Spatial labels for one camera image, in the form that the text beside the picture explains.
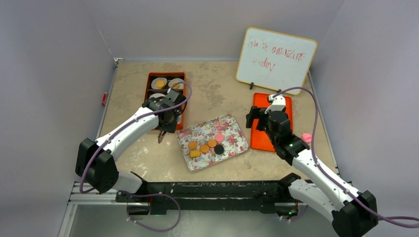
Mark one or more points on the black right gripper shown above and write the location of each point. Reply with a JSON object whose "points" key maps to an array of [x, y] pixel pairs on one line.
{"points": [[256, 113]]}

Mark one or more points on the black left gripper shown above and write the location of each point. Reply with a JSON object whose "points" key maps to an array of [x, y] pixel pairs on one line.
{"points": [[170, 129]]}

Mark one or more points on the flower shaped yellow cookie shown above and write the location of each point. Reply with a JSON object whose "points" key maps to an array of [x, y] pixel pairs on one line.
{"points": [[175, 85]]}

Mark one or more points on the round orange cookie top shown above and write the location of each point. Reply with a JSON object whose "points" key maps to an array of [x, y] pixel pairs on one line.
{"points": [[160, 84]]}

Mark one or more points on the round orange cookie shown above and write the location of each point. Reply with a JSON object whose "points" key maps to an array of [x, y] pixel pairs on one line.
{"points": [[192, 145], [160, 84]]}

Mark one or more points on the metal serving tongs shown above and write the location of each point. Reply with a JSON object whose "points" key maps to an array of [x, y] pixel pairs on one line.
{"points": [[161, 136]]}

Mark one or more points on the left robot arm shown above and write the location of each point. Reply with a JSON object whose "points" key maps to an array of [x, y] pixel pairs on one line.
{"points": [[96, 159]]}

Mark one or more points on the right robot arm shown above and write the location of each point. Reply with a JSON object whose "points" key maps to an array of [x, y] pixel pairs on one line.
{"points": [[339, 202]]}

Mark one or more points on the white paper cup middle left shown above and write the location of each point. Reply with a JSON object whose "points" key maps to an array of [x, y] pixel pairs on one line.
{"points": [[158, 96]]}

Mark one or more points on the white paper cup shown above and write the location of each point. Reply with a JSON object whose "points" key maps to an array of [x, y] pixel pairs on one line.
{"points": [[158, 96], [175, 80], [155, 80]]}

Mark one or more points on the orange box lid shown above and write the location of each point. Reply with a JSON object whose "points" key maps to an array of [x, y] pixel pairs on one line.
{"points": [[258, 139]]}

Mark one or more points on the floral serving tray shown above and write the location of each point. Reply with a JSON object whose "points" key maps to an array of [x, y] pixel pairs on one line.
{"points": [[234, 143]]}

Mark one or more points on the white paper cup back right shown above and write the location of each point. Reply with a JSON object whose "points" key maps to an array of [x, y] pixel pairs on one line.
{"points": [[175, 80]]}

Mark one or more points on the orange cookie box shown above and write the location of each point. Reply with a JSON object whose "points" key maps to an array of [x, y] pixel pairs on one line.
{"points": [[169, 76]]}

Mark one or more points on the white paper cup back left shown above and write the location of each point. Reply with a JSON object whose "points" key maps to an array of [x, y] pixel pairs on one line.
{"points": [[155, 80]]}

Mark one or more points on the square orange biscuit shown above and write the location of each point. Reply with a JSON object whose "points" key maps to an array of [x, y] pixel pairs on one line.
{"points": [[195, 153]]}

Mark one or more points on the pink round cookie middle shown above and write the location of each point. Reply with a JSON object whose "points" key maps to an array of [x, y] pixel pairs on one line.
{"points": [[219, 137]]}

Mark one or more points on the orange cookie lower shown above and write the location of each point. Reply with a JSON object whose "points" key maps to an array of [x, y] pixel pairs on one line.
{"points": [[204, 148]]}

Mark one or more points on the orange cookie centre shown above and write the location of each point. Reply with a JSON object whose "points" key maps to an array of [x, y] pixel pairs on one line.
{"points": [[212, 143]]}

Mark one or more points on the black round cookie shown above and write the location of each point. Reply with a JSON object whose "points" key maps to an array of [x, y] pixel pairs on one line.
{"points": [[219, 149]]}

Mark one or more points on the white dry-erase board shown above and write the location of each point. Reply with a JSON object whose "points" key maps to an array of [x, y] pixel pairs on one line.
{"points": [[274, 60]]}

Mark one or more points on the pink eraser cap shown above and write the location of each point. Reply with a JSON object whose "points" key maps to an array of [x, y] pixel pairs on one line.
{"points": [[307, 138]]}

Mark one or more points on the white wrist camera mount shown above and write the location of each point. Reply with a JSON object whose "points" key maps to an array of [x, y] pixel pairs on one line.
{"points": [[277, 103]]}

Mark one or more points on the red wall clip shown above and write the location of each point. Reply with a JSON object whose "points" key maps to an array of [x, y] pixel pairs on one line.
{"points": [[104, 99]]}

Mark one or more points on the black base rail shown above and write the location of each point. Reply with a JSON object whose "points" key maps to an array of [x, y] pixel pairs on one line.
{"points": [[261, 196]]}

